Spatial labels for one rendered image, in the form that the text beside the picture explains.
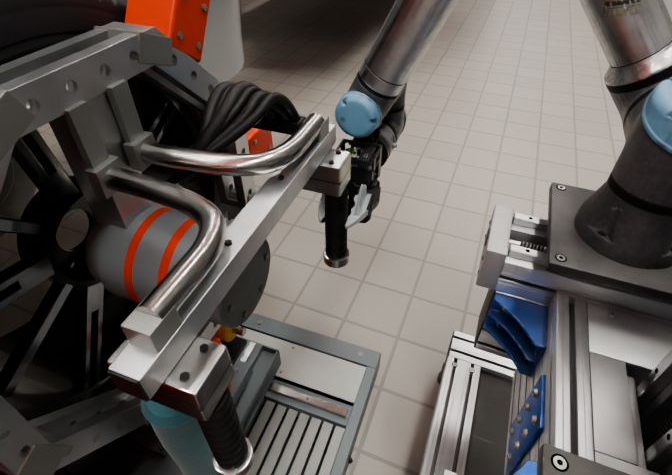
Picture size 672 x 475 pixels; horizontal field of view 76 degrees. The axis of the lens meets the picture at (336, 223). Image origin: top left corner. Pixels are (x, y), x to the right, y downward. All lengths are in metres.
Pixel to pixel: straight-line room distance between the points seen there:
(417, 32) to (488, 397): 0.93
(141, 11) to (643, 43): 0.68
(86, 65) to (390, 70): 0.39
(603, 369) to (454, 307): 1.00
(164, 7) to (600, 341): 0.75
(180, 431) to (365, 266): 1.24
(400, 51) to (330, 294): 1.15
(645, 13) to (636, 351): 0.47
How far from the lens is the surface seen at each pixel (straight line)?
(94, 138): 0.52
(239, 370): 1.24
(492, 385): 1.28
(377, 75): 0.68
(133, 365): 0.37
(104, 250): 0.61
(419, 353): 1.53
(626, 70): 0.79
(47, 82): 0.49
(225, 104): 0.57
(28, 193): 1.10
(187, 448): 0.68
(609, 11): 0.76
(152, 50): 0.58
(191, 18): 0.64
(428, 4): 0.64
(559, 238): 0.75
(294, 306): 1.62
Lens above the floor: 1.27
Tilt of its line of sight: 41 degrees down
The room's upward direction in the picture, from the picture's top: straight up
